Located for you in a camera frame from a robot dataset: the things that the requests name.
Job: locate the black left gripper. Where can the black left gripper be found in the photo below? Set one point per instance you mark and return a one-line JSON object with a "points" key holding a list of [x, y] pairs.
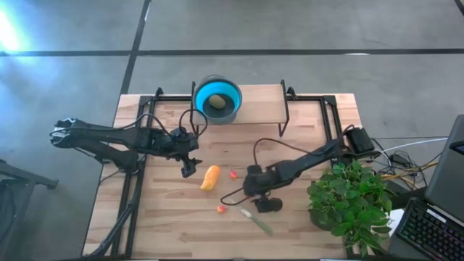
{"points": [[174, 145]]}

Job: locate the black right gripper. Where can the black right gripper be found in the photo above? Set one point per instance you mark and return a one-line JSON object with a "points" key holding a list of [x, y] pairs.
{"points": [[255, 183]]}

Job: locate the dark purple plum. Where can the dark purple plum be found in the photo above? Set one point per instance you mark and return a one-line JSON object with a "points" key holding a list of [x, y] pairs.
{"points": [[276, 204]]}

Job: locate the yellow-orange mango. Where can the yellow-orange mango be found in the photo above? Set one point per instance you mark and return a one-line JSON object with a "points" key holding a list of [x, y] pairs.
{"points": [[211, 177]]}

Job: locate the small red-yellow peach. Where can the small red-yellow peach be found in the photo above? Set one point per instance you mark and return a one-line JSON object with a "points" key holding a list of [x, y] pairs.
{"points": [[220, 209], [233, 174]]}

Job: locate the blue collapsible colander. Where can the blue collapsible colander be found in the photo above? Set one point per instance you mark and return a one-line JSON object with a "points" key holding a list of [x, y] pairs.
{"points": [[217, 112]]}

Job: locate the brown kiwi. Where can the brown kiwi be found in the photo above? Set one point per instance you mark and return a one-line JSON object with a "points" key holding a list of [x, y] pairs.
{"points": [[217, 102]]}

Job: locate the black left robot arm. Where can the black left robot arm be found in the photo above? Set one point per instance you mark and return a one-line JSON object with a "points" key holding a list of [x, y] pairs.
{"points": [[108, 136]]}

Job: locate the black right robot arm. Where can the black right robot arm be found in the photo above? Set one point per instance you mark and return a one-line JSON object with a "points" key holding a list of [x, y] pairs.
{"points": [[308, 159]]}

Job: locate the green potted plant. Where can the green potted plant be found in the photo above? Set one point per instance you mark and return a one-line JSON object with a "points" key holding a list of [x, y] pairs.
{"points": [[348, 203]]}

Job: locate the wooden shelf riser black legs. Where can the wooden shelf riser black legs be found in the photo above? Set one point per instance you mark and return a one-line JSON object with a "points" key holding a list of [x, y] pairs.
{"points": [[261, 105]]}

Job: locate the white paper sheet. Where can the white paper sheet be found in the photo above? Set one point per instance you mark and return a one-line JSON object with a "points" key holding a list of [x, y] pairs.
{"points": [[396, 221]]}

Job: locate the black power adapter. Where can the black power adapter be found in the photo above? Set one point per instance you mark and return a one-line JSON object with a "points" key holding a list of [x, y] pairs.
{"points": [[399, 159]]}

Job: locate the black floor stand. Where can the black floor stand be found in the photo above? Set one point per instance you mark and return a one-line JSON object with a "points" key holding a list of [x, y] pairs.
{"points": [[29, 177]]}

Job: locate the grey laptop backlit keyboard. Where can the grey laptop backlit keyboard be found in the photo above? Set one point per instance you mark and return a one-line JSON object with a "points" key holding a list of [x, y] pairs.
{"points": [[446, 181]]}

